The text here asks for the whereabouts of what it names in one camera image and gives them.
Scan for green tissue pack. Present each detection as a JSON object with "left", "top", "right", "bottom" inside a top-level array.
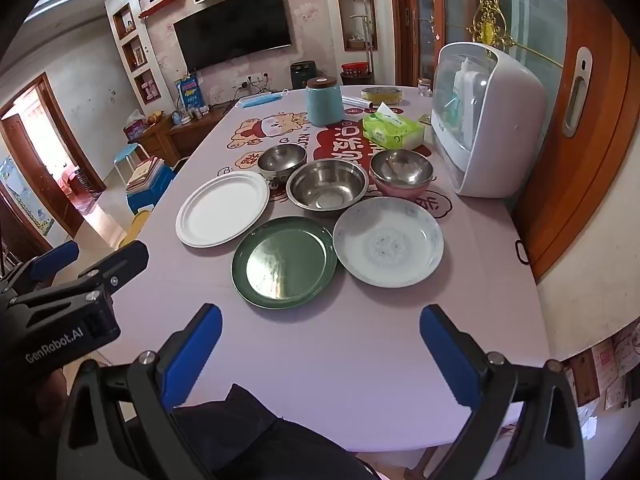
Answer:
[{"left": 362, "top": 102, "right": 426, "bottom": 150}]

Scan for blue storage box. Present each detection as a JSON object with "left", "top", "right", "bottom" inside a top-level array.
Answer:
[{"left": 125, "top": 162, "right": 176, "bottom": 213}]

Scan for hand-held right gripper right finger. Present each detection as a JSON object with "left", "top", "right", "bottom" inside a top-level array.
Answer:
[{"left": 419, "top": 304, "right": 586, "bottom": 480}]

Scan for wooden sliding door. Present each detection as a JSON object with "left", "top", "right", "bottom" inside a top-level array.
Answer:
[{"left": 510, "top": 0, "right": 640, "bottom": 286}]

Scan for blue patterned white plate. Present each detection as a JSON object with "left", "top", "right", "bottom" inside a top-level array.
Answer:
[{"left": 332, "top": 196, "right": 445, "bottom": 288}]

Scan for small steel bowl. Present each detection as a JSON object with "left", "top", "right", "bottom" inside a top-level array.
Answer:
[{"left": 257, "top": 143, "right": 308, "bottom": 188}]

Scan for light blue stool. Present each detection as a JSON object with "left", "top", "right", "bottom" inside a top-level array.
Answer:
[{"left": 113, "top": 143, "right": 150, "bottom": 183}]

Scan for large steel bowl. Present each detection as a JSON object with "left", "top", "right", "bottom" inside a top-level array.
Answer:
[{"left": 286, "top": 158, "right": 371, "bottom": 218}]

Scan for yellow stool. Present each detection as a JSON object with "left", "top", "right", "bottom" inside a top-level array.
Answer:
[{"left": 117, "top": 210, "right": 151, "bottom": 248}]

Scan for wooden side cabinet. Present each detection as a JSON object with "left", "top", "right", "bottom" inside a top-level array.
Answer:
[{"left": 135, "top": 107, "right": 231, "bottom": 166}]

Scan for plain white plate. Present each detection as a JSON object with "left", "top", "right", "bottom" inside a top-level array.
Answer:
[{"left": 175, "top": 171, "right": 271, "bottom": 248}]

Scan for stack of books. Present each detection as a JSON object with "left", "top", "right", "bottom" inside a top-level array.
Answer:
[{"left": 126, "top": 156, "right": 165, "bottom": 192}]

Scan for round yellow tin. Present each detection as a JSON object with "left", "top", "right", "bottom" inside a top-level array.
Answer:
[{"left": 361, "top": 87, "right": 403, "bottom": 105}]

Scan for blue face mask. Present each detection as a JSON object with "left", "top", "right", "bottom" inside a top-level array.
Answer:
[{"left": 239, "top": 91, "right": 288, "bottom": 109}]

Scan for red wall shelf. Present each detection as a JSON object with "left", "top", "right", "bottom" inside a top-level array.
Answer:
[{"left": 138, "top": 0, "right": 187, "bottom": 19}]

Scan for gold hanging ornament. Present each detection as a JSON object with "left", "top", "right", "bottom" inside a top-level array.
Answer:
[{"left": 467, "top": 0, "right": 516, "bottom": 51}]

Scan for white wall niche shelving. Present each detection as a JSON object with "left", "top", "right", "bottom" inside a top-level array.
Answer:
[{"left": 112, "top": 2, "right": 161, "bottom": 106}]

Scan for pink packet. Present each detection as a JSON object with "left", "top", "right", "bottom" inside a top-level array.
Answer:
[{"left": 124, "top": 110, "right": 147, "bottom": 141}]

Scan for green plate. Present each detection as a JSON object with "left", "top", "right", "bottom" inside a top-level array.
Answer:
[{"left": 231, "top": 216, "right": 338, "bottom": 309}]

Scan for wooden door frame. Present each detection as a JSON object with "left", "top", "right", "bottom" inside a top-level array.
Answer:
[{"left": 0, "top": 72, "right": 108, "bottom": 251}]

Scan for white countertop sterilizer cabinet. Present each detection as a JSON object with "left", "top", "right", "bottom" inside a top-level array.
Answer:
[{"left": 431, "top": 41, "right": 549, "bottom": 198}]

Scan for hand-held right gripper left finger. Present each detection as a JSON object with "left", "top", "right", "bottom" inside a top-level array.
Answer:
[{"left": 56, "top": 303, "right": 236, "bottom": 480}]

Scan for black wall television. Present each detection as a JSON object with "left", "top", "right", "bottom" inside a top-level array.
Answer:
[{"left": 172, "top": 0, "right": 293, "bottom": 73}]

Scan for teal jar with wooden lid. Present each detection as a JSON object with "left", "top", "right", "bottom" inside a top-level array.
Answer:
[{"left": 306, "top": 77, "right": 345, "bottom": 127}]

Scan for wall paper stickers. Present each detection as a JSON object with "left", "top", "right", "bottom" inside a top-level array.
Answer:
[{"left": 565, "top": 317, "right": 640, "bottom": 411}]

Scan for colourful blue carton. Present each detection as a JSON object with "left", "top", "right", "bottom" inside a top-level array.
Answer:
[{"left": 176, "top": 76, "right": 201, "bottom": 108}]

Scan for pink steel-lined bowl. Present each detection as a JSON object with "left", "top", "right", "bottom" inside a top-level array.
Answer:
[{"left": 369, "top": 149, "right": 434, "bottom": 200}]

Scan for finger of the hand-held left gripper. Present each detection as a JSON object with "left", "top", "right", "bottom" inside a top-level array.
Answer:
[
  {"left": 10, "top": 240, "right": 150, "bottom": 311},
  {"left": 0, "top": 241, "right": 81, "bottom": 296}
]

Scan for tall wall niche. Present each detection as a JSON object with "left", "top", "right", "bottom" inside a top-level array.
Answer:
[{"left": 336, "top": 0, "right": 378, "bottom": 53}]

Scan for wooden framed glass door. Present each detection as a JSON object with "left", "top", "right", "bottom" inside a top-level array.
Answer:
[{"left": 390, "top": 0, "right": 566, "bottom": 86}]

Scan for person's dark clothing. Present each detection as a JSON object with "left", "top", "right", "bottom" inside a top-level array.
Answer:
[{"left": 172, "top": 384, "right": 381, "bottom": 480}]

